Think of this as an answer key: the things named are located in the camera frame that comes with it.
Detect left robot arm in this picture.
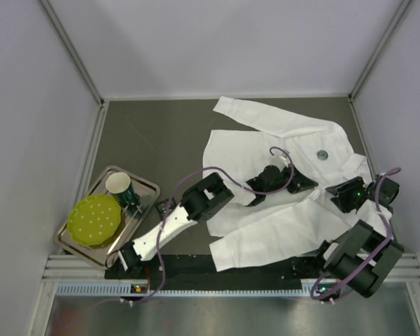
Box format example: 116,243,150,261
118,164,318,274

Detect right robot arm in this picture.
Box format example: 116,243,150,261
310,167,405,302

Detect blue round brooch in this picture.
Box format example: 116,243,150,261
316,150,328,160

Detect white button-up shirt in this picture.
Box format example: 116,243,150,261
203,97,372,272

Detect small black box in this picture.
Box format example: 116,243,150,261
155,199,177,218

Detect silver metal tray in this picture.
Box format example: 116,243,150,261
55,166,160,270

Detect green paper cup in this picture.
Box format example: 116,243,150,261
105,172,139,207

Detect metal knife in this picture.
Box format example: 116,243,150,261
107,231,127,256

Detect green polka dot plate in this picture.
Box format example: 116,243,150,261
66,194,122,247

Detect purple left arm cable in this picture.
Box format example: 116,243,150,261
120,146,295,309

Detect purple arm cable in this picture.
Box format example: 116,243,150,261
310,167,403,304
120,146,295,309

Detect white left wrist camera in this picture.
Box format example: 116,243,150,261
274,151,290,169

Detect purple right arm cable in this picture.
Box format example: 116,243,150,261
310,167,403,304

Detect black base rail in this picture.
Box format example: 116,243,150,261
104,254,337,291

